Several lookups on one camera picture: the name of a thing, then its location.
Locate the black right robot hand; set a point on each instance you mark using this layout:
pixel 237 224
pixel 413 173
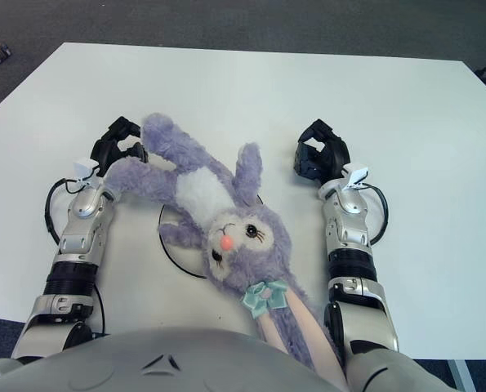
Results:
pixel 336 157

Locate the purple plush bunny doll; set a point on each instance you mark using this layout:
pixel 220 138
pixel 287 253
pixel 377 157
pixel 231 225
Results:
pixel 251 261

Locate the white table leg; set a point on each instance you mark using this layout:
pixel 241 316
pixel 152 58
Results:
pixel 460 377

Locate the grey robot torso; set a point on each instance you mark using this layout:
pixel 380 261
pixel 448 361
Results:
pixel 210 355

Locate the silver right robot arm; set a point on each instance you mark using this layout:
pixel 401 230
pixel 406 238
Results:
pixel 344 228

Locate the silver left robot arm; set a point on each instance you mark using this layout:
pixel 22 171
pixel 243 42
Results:
pixel 79 232

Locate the white plate with black rim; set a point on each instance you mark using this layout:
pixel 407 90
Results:
pixel 181 255

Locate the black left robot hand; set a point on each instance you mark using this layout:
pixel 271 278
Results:
pixel 108 149

